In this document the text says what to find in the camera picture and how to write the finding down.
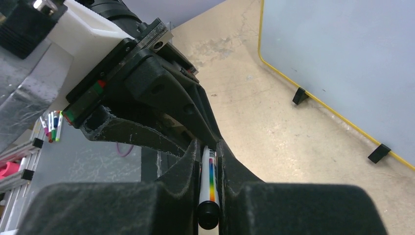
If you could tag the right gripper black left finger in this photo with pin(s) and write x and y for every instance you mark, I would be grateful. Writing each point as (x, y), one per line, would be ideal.
(165, 206)

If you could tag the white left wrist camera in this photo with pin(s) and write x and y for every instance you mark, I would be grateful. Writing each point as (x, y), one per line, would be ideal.
(88, 38)

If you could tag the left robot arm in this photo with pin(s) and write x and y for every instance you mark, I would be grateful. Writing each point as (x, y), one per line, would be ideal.
(117, 12)

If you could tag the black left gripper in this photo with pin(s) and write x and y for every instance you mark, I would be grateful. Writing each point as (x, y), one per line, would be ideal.
(138, 78)

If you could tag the black-capped whiteboard marker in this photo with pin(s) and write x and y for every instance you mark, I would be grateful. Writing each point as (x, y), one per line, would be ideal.
(208, 209)

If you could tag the yellow-framed whiteboard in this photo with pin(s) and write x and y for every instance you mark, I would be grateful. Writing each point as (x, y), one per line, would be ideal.
(355, 57)

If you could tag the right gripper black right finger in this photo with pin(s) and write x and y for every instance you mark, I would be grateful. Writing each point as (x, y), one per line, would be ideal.
(253, 207)

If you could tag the coloured marker set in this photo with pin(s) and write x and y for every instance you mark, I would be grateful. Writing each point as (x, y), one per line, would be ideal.
(52, 123)

